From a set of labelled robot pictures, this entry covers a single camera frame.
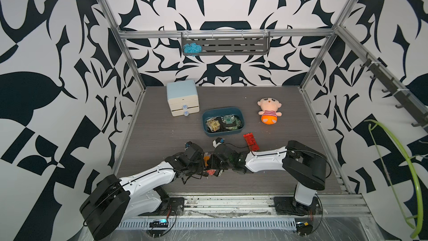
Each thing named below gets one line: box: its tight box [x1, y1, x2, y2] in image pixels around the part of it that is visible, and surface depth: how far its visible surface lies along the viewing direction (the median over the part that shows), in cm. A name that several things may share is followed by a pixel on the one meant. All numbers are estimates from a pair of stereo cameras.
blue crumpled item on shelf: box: [183, 42, 203, 57], surface depth 93 cm
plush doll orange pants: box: [256, 97, 283, 125], surface depth 103 cm
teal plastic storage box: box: [202, 106, 246, 137], surface depth 101 cm
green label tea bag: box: [221, 114, 243, 131], surface depth 101 cm
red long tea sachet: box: [242, 132, 260, 152], surface depth 96 cm
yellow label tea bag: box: [205, 117, 221, 133], surface depth 101 cm
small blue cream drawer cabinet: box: [166, 79, 201, 117], surface depth 98 cm
